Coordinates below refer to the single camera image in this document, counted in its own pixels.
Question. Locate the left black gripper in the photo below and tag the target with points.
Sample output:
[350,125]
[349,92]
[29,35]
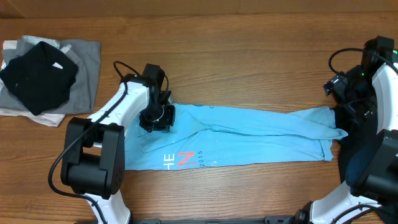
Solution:
[162,126]

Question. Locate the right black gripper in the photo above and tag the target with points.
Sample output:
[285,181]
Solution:
[343,112]

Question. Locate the light blue printed t-shirt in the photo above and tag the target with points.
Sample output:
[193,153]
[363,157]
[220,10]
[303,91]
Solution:
[215,136]

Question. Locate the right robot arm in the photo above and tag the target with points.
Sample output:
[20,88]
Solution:
[339,206]

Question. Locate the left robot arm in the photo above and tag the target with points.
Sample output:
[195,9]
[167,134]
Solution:
[93,160]

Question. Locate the black t-shirt under blue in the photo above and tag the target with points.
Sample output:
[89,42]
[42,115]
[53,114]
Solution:
[368,157]

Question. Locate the folded grey shirt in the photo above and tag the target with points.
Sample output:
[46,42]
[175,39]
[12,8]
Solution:
[85,54]

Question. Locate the folded white shirt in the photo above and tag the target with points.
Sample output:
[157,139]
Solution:
[52,120]

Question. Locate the folded black shirt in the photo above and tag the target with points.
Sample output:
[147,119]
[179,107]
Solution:
[41,78]

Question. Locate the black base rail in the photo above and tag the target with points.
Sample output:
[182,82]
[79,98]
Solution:
[211,221]

